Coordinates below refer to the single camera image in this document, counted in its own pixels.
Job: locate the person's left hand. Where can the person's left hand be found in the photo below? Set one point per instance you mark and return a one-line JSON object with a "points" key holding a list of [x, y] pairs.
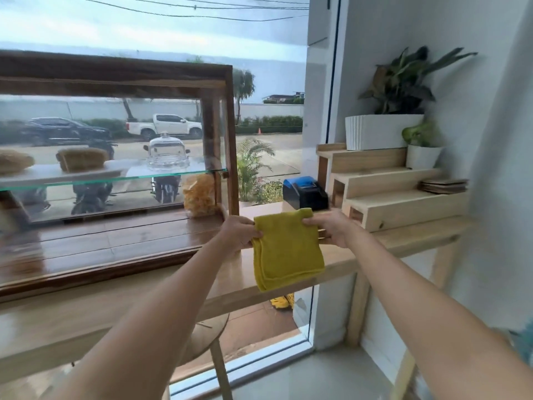
{"points": [[235, 233]]}

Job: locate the person's right hand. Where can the person's right hand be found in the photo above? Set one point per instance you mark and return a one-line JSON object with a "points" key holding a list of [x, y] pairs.
{"points": [[333, 229]]}

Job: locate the person's right thumb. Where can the person's right thumb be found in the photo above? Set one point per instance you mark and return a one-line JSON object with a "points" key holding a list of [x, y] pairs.
{"points": [[314, 221]]}

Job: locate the person's left fingers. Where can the person's left fingers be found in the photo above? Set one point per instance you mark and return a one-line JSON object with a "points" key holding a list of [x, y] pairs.
{"points": [[254, 234]]}

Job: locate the yellow microfiber cloth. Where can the yellow microfiber cloth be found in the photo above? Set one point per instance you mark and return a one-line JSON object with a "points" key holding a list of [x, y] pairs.
{"points": [[287, 249]]}

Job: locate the person's left forearm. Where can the person's left forearm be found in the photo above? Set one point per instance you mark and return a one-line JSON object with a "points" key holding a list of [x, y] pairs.
{"points": [[137, 333]]}

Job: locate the person's right forearm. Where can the person's right forearm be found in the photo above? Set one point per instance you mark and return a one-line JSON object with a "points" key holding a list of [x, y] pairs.
{"points": [[433, 324]]}

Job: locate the black blue receipt printer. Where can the black blue receipt printer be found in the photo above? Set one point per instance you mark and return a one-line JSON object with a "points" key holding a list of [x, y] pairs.
{"points": [[304, 191]]}

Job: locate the outdoor palm plant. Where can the outdoor palm plant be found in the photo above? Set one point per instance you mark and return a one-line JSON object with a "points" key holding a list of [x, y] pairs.
{"points": [[252, 170]]}

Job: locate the bag of yellow snacks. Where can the bag of yellow snacks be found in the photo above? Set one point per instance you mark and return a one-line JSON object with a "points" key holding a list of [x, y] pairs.
{"points": [[200, 194]]}

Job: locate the yellow wet floor sign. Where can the yellow wet floor sign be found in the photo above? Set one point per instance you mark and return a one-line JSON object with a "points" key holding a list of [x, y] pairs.
{"points": [[283, 302]]}

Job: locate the stepped wooden riser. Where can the stepped wooden riser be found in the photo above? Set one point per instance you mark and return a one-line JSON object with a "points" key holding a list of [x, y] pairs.
{"points": [[387, 191]]}

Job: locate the wooden counter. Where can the wooden counter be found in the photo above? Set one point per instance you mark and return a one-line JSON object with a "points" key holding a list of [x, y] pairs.
{"points": [[187, 295]]}

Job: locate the parked motorcycle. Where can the parked motorcycle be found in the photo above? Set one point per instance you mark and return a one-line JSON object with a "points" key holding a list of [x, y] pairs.
{"points": [[93, 191], [166, 188]]}

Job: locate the white ribbed planter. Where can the white ribbed planter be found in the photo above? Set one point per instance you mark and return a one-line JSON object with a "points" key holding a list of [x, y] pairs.
{"points": [[381, 131]]}

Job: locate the round wooden stool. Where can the round wooden stool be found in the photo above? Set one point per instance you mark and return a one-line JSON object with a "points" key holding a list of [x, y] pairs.
{"points": [[206, 341]]}

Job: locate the glass dome cake cover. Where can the glass dome cake cover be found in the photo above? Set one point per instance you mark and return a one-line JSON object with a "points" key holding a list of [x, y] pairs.
{"points": [[168, 153]]}

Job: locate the small white plant pot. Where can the small white plant pot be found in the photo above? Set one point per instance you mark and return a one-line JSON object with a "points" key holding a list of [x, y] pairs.
{"points": [[422, 157]]}

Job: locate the stack of wooden coasters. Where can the stack of wooden coasters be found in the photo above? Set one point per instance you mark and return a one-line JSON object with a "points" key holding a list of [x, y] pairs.
{"points": [[443, 186]]}

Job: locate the small green plant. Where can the small green plant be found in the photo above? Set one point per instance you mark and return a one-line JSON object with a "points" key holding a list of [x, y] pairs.
{"points": [[418, 134]]}

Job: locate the white pickup truck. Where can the white pickup truck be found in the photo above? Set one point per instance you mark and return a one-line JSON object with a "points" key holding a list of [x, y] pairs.
{"points": [[164, 125]]}

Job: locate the wooden glass display case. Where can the wooden glass display case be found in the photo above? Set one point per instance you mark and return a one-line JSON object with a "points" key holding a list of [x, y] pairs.
{"points": [[112, 170]]}

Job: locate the glass shelf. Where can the glass shelf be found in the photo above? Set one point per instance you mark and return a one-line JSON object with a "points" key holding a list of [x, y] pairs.
{"points": [[108, 179]]}

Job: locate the large green leafy plant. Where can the large green leafy plant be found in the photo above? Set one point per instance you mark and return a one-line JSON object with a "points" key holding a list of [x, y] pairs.
{"points": [[410, 81]]}

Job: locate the brown bread loaf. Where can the brown bread loaf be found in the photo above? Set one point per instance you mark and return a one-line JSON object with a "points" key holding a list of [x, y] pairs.
{"points": [[14, 161], [81, 159]]}

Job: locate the white serving board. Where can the white serving board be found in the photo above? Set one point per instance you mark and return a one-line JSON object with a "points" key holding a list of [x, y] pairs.
{"points": [[58, 172]]}

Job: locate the dark parked car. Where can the dark parked car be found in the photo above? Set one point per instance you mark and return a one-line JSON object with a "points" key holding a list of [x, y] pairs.
{"points": [[62, 131]]}

